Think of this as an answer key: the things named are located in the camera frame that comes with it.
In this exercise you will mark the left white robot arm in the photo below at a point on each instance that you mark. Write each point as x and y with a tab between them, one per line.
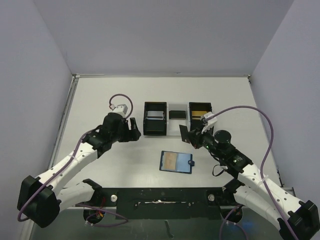
38	196

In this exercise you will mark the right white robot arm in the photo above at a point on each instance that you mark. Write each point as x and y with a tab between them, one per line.
293	218

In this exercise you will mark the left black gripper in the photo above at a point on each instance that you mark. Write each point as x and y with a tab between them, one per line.
128	132

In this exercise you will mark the black white card tray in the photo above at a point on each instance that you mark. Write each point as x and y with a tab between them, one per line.
175	114

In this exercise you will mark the grey card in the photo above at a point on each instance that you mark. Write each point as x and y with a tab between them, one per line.
184	133

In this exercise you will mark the silver credit card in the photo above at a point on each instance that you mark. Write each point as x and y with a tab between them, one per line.
155	115

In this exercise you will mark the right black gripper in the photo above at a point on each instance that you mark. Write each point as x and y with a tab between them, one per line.
191	137

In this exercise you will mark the blue leather card holder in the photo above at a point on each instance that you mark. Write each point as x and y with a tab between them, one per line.
184	163

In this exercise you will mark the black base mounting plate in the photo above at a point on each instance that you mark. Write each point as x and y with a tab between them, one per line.
165	203

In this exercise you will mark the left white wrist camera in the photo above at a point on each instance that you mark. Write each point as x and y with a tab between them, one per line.
120	109

